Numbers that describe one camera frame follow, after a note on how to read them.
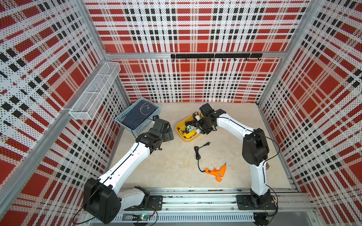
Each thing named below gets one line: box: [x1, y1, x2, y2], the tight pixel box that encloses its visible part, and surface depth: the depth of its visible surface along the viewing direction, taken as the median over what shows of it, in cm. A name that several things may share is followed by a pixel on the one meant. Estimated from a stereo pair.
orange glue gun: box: [205, 162, 227, 183], surface depth 85 cm
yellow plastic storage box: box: [175, 115, 201, 143], surface depth 103 cm
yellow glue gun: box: [177, 127, 197, 139], surface depth 100 cm
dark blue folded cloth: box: [121, 99, 158, 130], surface depth 110 cm
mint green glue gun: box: [186, 124, 197, 134], surface depth 104 cm
